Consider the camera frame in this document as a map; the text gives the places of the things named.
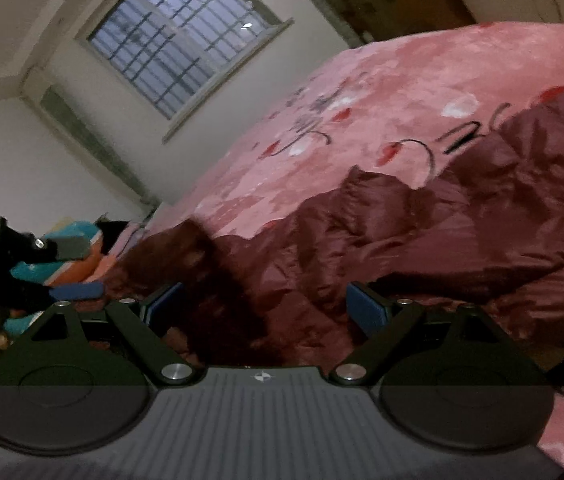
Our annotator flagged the pink printed blanket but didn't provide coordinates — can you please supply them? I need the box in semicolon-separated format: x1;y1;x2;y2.
0;21;564;480

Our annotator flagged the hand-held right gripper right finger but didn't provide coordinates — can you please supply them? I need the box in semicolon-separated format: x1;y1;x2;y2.
329;281;539;388

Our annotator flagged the teal and orange plush pillow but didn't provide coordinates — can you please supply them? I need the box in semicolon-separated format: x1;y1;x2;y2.
9;217;105;287

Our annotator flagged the grey patterned curtain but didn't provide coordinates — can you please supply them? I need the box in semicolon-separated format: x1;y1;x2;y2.
292;0;365;47
37;84;161;207

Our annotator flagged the barred window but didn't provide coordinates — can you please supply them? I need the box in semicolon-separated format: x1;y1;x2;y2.
76;0;295;144

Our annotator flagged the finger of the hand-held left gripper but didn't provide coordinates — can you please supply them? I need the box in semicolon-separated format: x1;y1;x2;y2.
27;233;91;263
16;280;105;307

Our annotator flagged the black cloth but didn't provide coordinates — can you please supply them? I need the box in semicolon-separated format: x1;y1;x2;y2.
96;219;131;257

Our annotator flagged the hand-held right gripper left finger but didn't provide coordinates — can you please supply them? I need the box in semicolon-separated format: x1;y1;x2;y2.
11;281;197;389

